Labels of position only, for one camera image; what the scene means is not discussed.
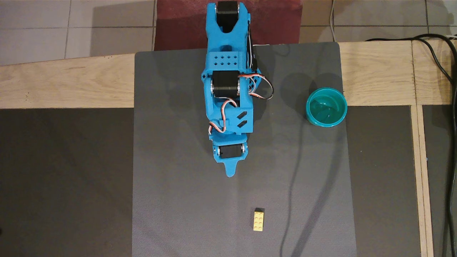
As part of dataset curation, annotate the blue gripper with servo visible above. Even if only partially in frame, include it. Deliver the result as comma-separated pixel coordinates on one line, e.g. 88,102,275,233
210,133,250,178

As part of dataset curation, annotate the pale yellow lego brick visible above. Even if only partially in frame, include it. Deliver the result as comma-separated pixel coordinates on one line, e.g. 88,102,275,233
253,208,265,232

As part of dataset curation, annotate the grey table mat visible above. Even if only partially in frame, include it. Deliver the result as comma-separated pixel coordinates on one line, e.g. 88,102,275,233
131,42,357,257

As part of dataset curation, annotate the teal plastic cup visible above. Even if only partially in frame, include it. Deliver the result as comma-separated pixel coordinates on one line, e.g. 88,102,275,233
306,87,348,128

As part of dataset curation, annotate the maroon chair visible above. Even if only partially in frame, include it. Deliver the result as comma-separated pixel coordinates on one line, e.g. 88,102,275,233
154,0,303,51

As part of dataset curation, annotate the large black table mat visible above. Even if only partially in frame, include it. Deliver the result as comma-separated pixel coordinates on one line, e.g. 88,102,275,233
0,105,418,257

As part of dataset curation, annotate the narrow black table mat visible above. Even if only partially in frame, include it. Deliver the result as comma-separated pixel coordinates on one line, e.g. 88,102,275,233
422,105,457,257

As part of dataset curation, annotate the red white wrist servo cable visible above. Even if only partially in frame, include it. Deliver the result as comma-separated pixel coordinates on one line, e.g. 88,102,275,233
208,99,238,133

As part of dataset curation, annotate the red white side servo cable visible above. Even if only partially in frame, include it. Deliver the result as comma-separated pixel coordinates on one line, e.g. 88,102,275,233
247,72,274,100

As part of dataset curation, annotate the thin white cable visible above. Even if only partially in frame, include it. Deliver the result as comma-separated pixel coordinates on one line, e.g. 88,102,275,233
329,0,338,42

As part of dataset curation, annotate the black power cable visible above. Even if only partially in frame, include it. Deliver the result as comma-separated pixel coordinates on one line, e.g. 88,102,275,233
414,37,457,257
364,34,457,72

